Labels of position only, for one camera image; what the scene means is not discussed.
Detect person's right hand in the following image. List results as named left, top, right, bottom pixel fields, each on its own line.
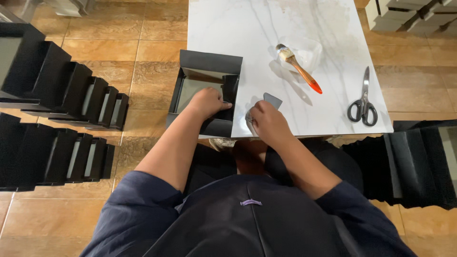
left=248, top=100, right=294, bottom=142

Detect person's left hand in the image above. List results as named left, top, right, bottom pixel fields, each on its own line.
left=187, top=87, right=233, bottom=120

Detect grey plastic scraper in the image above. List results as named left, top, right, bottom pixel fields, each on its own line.
left=263, top=92, right=283, bottom=110

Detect black cardboard box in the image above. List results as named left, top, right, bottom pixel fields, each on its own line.
left=166, top=49, right=243, bottom=138

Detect white marble table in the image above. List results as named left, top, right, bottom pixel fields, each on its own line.
left=187, top=0, right=394, bottom=139

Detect clear plastic glue container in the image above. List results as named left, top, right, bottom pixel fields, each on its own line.
left=276, top=36, right=323, bottom=75

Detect person's dark blue clothing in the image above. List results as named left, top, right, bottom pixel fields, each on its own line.
left=79, top=137, right=418, bottom=257

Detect stack of black paper sheets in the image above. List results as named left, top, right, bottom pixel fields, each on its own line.
left=342, top=119, right=457, bottom=210

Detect row of finished black boxes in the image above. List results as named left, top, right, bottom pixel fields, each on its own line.
left=0, top=22, right=130, bottom=131

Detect shorter row of black boxes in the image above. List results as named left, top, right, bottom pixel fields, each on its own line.
left=0, top=112, right=115, bottom=192

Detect stack of white boxes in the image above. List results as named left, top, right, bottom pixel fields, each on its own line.
left=365, top=0, right=457, bottom=35

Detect wooden handled glue brush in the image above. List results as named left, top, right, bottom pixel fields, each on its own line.
left=276, top=44, right=323, bottom=95

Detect black handled scissors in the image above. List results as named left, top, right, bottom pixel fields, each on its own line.
left=347, top=66, right=378, bottom=127

